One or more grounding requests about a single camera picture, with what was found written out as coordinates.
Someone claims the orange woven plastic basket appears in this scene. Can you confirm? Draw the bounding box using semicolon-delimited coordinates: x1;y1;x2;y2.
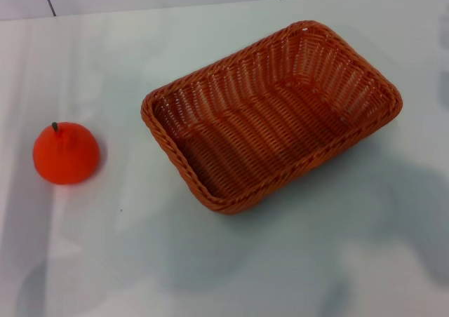
140;20;404;216

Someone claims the orange toy fruit with stem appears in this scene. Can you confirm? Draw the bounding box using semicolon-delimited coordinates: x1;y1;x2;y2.
32;121;101;185

